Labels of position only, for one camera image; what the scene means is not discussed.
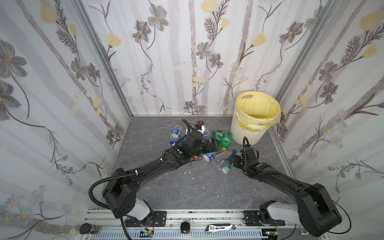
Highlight blue label bottle blue cap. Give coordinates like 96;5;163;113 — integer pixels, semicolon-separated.
202;152;218;163

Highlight blue label bottle back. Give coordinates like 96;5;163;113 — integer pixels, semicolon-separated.
171;125;182;139

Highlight clear bottle blue cap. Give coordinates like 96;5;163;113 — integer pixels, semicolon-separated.
211;149;237;165

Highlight clear bottle green band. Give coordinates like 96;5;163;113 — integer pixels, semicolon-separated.
221;164;232;174

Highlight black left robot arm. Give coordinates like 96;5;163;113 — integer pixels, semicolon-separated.
89;130;219;227

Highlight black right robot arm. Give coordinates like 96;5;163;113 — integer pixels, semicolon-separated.
229;147;342;237

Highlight white ribbed trash bin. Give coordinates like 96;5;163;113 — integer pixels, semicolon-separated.
230;114;267;145

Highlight yellow plastic bin liner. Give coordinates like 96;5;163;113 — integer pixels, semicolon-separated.
234;91;282;132

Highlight soda water clear bottle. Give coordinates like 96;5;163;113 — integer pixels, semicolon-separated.
203;129;215;140

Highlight green bottle yellow cap left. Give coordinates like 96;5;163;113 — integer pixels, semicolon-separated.
214;129;224;146

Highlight green bottle yellow cap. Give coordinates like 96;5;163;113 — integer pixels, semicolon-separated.
214;129;224;146
221;132;233;150

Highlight green bottle yellow cap right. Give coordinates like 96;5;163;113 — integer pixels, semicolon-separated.
221;132;233;150

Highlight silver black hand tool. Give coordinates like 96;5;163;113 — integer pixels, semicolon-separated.
205;224;237;235

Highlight black round knob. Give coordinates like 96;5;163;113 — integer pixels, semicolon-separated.
180;222;191;234

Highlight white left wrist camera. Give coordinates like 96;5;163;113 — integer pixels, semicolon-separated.
194;124;205;134

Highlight red handled scissors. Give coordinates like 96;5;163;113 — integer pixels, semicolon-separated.
188;121;204;126

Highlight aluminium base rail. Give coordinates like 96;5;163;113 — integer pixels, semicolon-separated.
81;209;314;240

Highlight white slotted cable duct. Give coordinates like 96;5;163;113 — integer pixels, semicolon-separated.
87;229;268;240

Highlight black jar on rail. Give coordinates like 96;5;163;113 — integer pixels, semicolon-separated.
79;223;102;235

